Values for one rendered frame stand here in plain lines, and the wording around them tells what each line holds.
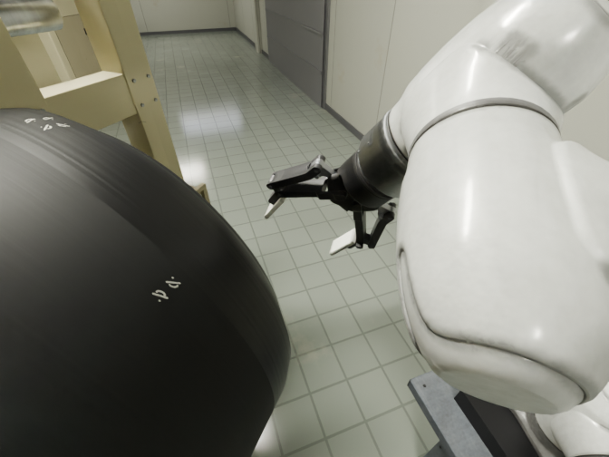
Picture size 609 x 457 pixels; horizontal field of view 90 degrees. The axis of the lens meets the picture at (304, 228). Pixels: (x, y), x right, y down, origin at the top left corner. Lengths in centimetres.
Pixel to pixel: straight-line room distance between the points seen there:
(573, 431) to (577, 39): 78
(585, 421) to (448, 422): 33
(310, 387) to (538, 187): 160
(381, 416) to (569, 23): 161
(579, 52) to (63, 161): 39
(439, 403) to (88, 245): 98
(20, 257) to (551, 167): 34
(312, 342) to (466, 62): 167
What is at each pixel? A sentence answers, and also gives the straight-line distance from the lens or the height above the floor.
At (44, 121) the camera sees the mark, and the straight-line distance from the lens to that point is 41.
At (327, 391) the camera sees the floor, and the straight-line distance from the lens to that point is 172.
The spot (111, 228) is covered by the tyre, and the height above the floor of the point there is 144.
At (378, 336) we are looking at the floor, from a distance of 189.
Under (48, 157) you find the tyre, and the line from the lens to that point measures 35.
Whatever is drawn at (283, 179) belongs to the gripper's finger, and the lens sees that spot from 43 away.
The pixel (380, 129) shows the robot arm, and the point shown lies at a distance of 34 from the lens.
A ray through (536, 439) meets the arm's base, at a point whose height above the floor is 73.
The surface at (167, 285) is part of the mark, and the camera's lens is 29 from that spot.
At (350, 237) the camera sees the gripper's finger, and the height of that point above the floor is 126.
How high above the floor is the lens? 160
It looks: 41 degrees down
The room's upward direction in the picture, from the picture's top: straight up
